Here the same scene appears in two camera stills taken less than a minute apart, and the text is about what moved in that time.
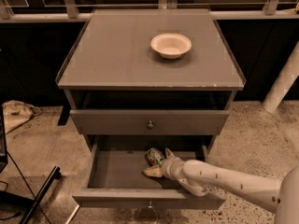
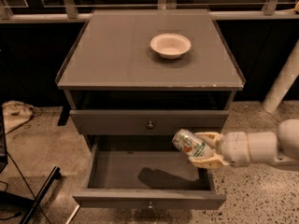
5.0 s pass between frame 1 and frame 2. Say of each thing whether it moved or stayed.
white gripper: moved
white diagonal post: stayed
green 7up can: moved
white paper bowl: stayed
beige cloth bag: stayed
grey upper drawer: stayed
